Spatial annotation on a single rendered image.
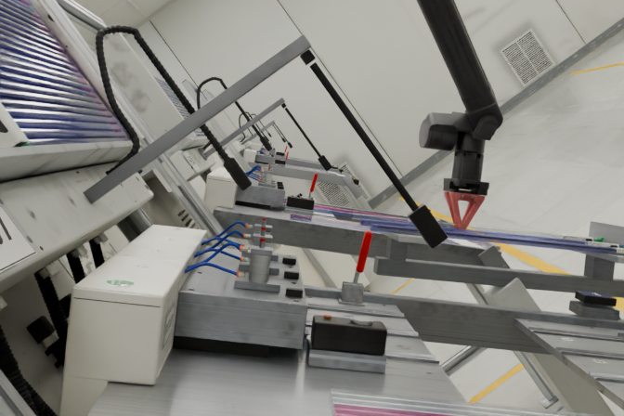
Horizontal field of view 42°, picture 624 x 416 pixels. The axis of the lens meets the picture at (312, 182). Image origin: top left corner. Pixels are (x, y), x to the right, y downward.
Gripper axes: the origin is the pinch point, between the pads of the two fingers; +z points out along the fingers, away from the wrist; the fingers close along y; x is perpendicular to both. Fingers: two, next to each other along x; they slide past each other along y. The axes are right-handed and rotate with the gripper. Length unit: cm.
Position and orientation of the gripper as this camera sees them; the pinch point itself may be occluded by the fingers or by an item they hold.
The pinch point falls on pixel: (461, 226)
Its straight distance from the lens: 163.7
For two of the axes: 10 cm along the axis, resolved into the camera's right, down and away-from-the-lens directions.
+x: 9.9, 1.1, 1.0
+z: -1.1, 9.9, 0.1
